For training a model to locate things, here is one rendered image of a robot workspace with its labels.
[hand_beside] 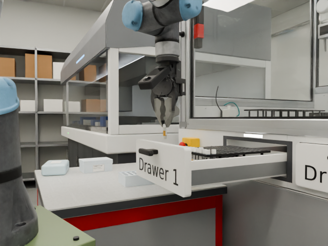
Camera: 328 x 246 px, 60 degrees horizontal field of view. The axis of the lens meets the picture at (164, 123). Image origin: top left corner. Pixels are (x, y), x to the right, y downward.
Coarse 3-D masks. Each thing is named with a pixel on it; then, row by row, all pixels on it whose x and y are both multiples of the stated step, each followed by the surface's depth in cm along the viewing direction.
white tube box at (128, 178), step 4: (120, 172) 103; (124, 172) 103; (128, 172) 104; (132, 172) 103; (120, 176) 101; (124, 176) 96; (128, 176) 96; (132, 176) 97; (136, 176) 97; (120, 180) 101; (124, 180) 96; (128, 180) 96; (132, 180) 97; (136, 180) 97; (140, 180) 98; (144, 180) 98; (124, 184) 96; (128, 184) 96; (132, 184) 97; (136, 184) 97; (140, 184) 98; (144, 184) 98; (148, 184) 99
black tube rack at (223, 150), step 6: (210, 150) 81; (216, 150) 81; (222, 150) 82; (228, 150) 81; (234, 150) 81; (240, 150) 81; (246, 150) 82; (252, 150) 82; (258, 150) 81; (264, 150) 81; (216, 156) 73; (222, 156) 90; (228, 156) 91; (234, 156) 90; (240, 156) 90
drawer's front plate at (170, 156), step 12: (144, 144) 81; (156, 144) 74; (168, 144) 69; (144, 156) 81; (156, 156) 74; (168, 156) 68; (180, 156) 63; (156, 168) 74; (168, 168) 68; (180, 168) 63; (156, 180) 75; (168, 180) 68; (180, 180) 63; (180, 192) 63
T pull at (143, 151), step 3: (141, 150) 74; (144, 150) 72; (147, 150) 71; (150, 150) 70; (153, 150) 73; (156, 150) 73; (141, 153) 74; (144, 153) 72; (147, 153) 71; (150, 153) 70; (153, 153) 73; (156, 153) 73
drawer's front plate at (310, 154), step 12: (300, 144) 73; (312, 144) 70; (300, 156) 73; (312, 156) 70; (324, 156) 67; (300, 168) 73; (312, 168) 70; (324, 168) 67; (300, 180) 73; (312, 180) 70; (324, 180) 67
